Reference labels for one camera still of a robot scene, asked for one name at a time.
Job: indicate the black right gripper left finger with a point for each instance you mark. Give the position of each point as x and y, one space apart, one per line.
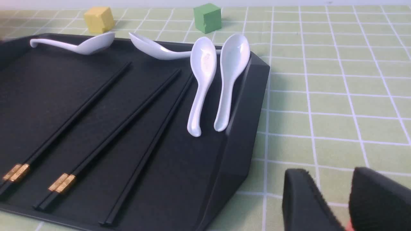
303 205

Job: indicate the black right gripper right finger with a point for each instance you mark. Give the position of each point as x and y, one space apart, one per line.
378 203

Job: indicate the black chopsticks gold band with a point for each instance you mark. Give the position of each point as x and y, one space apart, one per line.
65 181
20 169

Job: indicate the black chopsticks plain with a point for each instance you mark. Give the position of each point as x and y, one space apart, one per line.
110 218

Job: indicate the green checkered tablecloth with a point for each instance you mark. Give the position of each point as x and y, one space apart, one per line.
337 96

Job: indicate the white ceramic spoon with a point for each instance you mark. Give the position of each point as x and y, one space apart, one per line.
88 47
203 61
156 50
234 58

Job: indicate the green cube block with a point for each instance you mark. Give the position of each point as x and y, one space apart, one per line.
207 18

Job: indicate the black plastic tray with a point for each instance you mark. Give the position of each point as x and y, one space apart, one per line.
185 183

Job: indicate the yellow cube block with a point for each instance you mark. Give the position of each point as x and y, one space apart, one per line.
99 19

